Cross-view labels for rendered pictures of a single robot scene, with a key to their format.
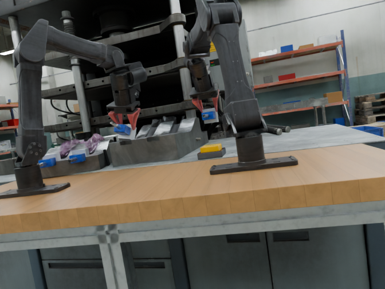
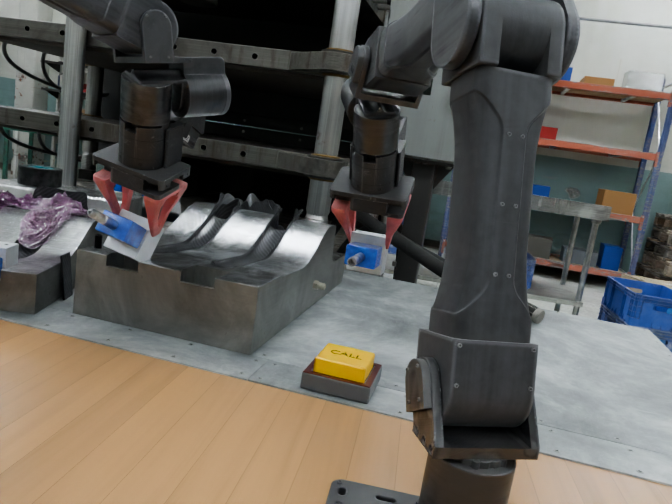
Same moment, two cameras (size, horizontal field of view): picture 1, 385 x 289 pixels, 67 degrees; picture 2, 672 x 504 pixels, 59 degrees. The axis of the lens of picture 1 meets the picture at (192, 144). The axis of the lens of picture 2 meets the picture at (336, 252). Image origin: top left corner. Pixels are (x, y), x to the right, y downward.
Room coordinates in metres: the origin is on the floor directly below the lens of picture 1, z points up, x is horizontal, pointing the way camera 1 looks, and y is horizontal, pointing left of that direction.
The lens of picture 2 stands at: (0.29, 0.01, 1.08)
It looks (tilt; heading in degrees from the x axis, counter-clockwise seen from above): 10 degrees down; 357
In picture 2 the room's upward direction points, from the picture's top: 9 degrees clockwise
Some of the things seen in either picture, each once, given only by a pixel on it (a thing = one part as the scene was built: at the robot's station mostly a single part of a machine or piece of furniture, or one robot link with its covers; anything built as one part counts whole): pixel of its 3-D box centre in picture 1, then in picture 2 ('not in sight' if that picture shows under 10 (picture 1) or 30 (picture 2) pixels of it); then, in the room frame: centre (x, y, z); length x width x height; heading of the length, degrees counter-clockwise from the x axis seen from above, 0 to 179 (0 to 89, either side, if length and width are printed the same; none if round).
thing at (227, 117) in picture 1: (243, 123); (471, 407); (0.70, -0.13, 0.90); 0.09 x 0.06 x 0.06; 102
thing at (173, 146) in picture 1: (165, 137); (239, 256); (1.29, 0.11, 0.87); 0.50 x 0.26 x 0.14; 164
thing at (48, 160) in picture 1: (46, 163); not in sight; (1.03, 0.52, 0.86); 0.13 x 0.05 x 0.05; 1
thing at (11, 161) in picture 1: (19, 164); not in sight; (1.49, 0.89, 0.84); 0.20 x 0.15 x 0.07; 164
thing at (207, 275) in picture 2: (156, 141); (204, 284); (1.06, 0.13, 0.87); 0.05 x 0.05 x 0.04; 74
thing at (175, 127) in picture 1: (160, 127); (233, 227); (1.27, 0.13, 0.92); 0.35 x 0.16 x 0.09; 164
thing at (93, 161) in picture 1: (85, 152); (23, 231); (1.30, 0.48, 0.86); 0.50 x 0.26 x 0.11; 1
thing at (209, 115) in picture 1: (208, 116); (361, 256); (1.08, -0.07, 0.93); 0.13 x 0.05 x 0.05; 164
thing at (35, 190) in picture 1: (29, 178); not in sight; (0.80, 0.46, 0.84); 0.20 x 0.07 x 0.08; 79
